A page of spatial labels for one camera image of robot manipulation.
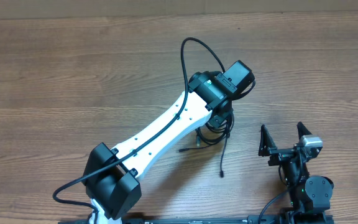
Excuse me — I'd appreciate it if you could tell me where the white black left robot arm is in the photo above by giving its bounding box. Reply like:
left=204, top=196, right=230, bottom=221
left=83, top=60, right=255, bottom=223

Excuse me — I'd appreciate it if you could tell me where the black braided usb cable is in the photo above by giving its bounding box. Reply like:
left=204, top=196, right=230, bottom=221
left=195, top=118, right=233, bottom=179

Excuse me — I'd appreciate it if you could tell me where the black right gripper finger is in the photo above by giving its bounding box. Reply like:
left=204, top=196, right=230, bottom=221
left=296, top=121, right=311, bottom=137
left=258, top=124, right=277, bottom=157

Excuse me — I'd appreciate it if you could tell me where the brown cardboard wall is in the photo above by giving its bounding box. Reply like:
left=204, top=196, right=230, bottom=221
left=0, top=0, right=358, bottom=19

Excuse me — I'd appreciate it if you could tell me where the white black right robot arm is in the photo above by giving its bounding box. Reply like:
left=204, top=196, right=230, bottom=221
left=257, top=122, right=334, bottom=223

